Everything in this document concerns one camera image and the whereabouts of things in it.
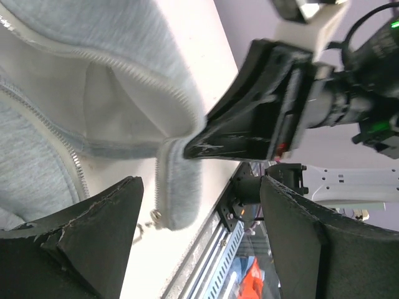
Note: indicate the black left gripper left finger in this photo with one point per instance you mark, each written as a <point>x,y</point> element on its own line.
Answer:
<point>79,252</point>

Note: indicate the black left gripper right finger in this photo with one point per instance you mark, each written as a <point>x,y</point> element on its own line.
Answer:
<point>319,253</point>

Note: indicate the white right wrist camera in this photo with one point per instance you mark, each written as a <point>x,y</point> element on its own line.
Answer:
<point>309,25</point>

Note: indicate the grey slotted cable duct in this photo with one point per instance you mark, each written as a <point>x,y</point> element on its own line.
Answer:
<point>211,271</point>

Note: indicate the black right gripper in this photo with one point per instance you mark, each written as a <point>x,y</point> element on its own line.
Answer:
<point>240,127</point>

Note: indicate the grey zip-up jacket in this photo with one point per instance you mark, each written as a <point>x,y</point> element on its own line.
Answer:
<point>104,79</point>

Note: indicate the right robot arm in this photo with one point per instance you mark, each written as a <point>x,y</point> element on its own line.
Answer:
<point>371,72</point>

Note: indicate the aluminium front rail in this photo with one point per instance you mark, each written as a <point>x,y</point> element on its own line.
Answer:
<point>182,275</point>

